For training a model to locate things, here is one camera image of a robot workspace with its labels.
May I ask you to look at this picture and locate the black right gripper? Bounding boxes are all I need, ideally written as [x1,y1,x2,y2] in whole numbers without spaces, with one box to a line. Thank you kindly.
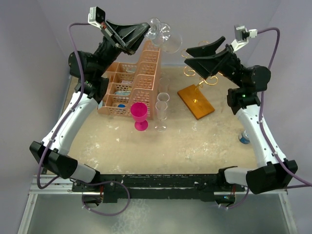
[185,36,246,88]

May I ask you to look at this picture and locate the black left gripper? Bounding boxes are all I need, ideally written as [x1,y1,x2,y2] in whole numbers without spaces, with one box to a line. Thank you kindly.
[93,20,149,77]

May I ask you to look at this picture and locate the clear flute wine glass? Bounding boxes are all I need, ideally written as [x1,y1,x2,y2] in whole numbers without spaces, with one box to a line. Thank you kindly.
[158,78,170,93]

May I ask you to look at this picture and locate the clear round wine glass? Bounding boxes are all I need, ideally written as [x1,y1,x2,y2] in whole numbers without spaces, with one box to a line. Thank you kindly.
[155,93,170,121]

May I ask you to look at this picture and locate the clear wine glass back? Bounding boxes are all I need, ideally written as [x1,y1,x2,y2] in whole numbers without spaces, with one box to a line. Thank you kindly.
[155,101,168,132]

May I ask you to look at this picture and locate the pink wine glass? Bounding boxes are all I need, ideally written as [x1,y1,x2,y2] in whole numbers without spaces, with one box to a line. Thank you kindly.
[130,102,148,131]

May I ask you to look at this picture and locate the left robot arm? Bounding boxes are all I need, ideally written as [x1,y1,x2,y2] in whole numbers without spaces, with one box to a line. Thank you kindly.
[29,20,150,191]

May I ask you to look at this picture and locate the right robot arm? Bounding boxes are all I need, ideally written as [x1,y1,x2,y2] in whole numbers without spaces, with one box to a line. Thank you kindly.
[184,37,298,195]

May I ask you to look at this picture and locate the wooden rack base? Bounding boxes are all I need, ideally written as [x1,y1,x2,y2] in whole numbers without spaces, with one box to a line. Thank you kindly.
[177,84,215,120]

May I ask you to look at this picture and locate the peach plastic file organizer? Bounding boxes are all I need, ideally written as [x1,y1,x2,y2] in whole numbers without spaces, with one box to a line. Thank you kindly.
[97,40,161,119]

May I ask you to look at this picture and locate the blue white small jar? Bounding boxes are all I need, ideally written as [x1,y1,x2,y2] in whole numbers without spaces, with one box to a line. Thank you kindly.
[238,130,250,144]

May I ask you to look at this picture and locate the gold wire wine glass rack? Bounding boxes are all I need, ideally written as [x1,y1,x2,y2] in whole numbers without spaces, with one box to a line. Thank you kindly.
[181,41,219,103]

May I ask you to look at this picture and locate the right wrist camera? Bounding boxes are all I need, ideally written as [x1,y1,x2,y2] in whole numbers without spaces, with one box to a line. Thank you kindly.
[231,24,258,52]

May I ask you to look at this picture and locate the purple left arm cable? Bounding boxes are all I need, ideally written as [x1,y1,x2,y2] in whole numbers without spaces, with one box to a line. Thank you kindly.
[36,22,92,190]

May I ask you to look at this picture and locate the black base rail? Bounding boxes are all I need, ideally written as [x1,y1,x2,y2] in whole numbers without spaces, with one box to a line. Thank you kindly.
[72,173,245,203]

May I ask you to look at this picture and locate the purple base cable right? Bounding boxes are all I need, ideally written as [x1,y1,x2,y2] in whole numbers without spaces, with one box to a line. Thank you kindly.
[218,187,250,210]

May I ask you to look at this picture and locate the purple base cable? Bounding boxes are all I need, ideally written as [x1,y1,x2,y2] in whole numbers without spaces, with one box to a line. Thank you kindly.
[81,181,131,216]
[218,187,250,210]

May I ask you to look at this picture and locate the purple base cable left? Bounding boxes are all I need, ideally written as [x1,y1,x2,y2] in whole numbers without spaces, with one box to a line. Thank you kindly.
[81,181,131,216]

